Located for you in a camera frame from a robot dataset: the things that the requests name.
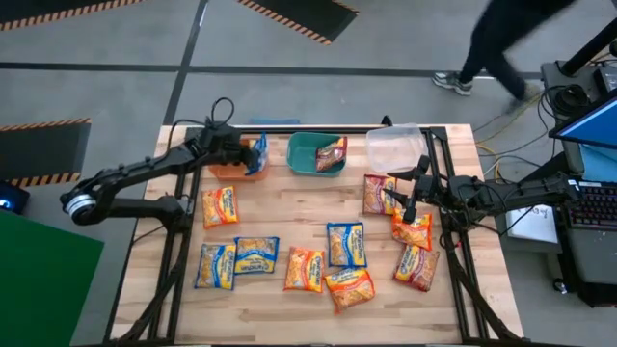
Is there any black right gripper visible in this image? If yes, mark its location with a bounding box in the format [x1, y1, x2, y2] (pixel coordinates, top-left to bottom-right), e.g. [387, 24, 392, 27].
[383, 153, 443, 224]

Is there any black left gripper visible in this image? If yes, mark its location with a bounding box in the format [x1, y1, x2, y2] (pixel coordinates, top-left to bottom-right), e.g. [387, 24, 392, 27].
[200, 123, 256, 174]

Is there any blue Maruchan noodle pack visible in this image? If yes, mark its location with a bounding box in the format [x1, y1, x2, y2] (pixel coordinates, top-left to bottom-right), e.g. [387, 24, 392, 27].
[326, 221, 368, 269]
[244, 131, 271, 177]
[233, 235, 281, 276]
[194, 243, 237, 291]

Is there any maroon Maruchan noodle pack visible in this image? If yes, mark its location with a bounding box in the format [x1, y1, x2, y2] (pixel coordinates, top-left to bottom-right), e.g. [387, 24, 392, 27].
[314, 136, 349, 174]
[362, 173, 399, 216]
[392, 244, 441, 293]

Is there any orange Maruchan noodle pack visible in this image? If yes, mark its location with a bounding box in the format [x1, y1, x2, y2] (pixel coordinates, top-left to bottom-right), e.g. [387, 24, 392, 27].
[390, 207, 435, 252]
[323, 267, 377, 317]
[201, 185, 241, 230]
[282, 247, 327, 294]

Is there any orange plastic bin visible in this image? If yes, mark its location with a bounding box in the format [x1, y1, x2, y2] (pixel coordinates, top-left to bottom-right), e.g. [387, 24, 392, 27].
[207, 137, 270, 183]

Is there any clear plastic bin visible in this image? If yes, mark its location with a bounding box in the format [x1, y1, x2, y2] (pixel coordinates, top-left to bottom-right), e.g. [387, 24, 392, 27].
[364, 122, 429, 174]

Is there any green plastic bin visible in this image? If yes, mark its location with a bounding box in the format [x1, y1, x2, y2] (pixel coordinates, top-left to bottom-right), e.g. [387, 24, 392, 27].
[285, 131, 347, 178]

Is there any white paper sheet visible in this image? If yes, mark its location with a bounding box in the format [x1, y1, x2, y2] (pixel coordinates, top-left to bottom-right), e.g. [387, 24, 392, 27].
[504, 204, 560, 245]

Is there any black hazard-striped floor mat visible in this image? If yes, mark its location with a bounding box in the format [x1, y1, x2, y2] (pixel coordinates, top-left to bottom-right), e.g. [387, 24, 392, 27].
[0, 118, 93, 189]
[0, 0, 146, 31]
[235, 0, 359, 46]

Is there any person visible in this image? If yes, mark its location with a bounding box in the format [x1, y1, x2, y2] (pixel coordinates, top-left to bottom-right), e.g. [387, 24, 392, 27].
[431, 0, 579, 116]

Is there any black keyboard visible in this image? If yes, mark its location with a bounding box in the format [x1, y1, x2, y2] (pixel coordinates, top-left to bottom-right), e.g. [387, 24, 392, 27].
[568, 180, 617, 231]

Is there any light blue sheet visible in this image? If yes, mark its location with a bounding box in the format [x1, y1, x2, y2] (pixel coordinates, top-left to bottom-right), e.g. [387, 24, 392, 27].
[579, 143, 617, 183]

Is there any computer monitor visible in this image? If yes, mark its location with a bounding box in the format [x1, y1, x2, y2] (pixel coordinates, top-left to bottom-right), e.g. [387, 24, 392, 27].
[549, 95, 617, 150]

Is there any grey computer cart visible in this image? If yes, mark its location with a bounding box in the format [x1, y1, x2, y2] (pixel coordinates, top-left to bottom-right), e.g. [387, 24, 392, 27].
[539, 60, 617, 309]

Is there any black box with blue light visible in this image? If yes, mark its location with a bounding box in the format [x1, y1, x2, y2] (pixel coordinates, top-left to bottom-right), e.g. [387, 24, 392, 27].
[0, 181, 31, 217]

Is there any green board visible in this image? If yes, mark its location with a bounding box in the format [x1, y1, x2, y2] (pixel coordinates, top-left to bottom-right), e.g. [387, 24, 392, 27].
[0, 209, 106, 347]

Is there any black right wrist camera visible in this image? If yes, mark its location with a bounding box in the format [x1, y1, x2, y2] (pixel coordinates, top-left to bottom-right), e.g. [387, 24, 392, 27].
[431, 173, 457, 202]

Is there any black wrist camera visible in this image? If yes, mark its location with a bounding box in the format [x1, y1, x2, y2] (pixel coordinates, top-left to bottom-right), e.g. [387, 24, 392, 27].
[204, 123, 233, 147]
[431, 173, 457, 202]

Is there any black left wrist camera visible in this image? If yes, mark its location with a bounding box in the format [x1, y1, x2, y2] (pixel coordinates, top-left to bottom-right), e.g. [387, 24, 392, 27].
[204, 123, 233, 147]

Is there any black aluminium table frame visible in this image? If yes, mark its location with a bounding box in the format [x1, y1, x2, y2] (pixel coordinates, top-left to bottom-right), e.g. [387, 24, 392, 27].
[103, 115, 526, 347]

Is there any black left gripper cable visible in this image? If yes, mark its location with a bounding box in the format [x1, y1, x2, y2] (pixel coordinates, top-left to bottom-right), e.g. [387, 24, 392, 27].
[166, 95, 236, 141]

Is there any yellow floor cable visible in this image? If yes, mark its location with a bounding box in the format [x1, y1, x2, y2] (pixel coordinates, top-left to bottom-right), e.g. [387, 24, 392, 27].
[474, 93, 549, 155]

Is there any coiled black cable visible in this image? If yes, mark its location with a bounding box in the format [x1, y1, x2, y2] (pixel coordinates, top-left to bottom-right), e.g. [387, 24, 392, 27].
[553, 84, 588, 117]

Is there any black camera stand pole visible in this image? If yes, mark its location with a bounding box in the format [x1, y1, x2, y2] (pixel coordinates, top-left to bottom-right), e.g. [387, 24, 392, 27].
[558, 18, 617, 78]

